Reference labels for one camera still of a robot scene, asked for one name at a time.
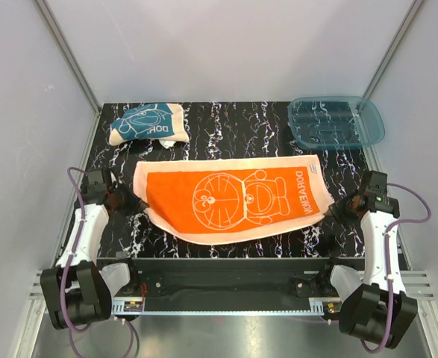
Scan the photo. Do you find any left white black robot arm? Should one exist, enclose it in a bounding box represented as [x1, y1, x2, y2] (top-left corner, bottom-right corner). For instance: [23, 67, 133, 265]
[40, 168, 147, 332]

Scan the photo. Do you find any orange Doraemon towel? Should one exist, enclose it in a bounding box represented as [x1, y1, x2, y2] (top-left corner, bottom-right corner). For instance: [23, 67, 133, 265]
[133, 155, 334, 245]

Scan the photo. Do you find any blue transparent plastic tray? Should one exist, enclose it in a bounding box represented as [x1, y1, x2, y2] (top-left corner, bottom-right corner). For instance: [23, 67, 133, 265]
[287, 96, 385, 150]

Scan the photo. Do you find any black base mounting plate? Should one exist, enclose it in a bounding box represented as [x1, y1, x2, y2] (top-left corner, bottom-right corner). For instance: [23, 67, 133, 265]
[98, 256, 361, 313]

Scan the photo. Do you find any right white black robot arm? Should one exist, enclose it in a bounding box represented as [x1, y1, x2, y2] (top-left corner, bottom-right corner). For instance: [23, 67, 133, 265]
[318, 171, 418, 354]

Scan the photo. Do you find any teal Doraemon towel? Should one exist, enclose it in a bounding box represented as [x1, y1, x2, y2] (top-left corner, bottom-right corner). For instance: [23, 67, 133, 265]
[108, 103, 190, 148]

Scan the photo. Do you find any aluminium rail frame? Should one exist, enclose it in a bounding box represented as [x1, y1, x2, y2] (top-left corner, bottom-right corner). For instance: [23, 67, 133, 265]
[28, 268, 436, 301]

